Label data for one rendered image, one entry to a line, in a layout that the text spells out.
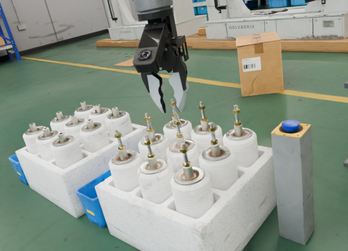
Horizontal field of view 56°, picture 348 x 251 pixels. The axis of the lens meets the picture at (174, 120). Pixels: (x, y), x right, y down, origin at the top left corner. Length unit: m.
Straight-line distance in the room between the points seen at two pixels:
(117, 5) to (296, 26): 3.01
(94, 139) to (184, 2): 3.11
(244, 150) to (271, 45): 1.07
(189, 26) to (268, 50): 2.34
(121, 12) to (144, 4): 4.55
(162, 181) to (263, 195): 0.30
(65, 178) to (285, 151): 0.70
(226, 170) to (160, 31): 0.39
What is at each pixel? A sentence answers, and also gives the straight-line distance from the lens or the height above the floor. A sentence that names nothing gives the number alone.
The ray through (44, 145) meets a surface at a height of 0.24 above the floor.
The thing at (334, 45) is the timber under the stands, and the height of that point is 0.05.
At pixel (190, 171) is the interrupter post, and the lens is 0.78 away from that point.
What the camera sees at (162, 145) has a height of 0.24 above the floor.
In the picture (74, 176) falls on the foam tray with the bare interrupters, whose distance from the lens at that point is 1.17.
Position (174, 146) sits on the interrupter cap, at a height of 0.25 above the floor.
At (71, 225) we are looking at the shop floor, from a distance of 1.22.
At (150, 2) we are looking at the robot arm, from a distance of 0.65.
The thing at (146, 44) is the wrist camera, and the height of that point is 0.58.
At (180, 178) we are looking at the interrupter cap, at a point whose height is 0.25.
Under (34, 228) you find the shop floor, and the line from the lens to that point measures 1.29.
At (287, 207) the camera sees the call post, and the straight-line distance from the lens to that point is 0.91.
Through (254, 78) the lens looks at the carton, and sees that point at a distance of 1.96.
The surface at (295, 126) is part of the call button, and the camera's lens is 0.80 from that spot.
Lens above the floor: 0.67
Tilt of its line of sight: 22 degrees down
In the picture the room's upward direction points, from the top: 12 degrees counter-clockwise
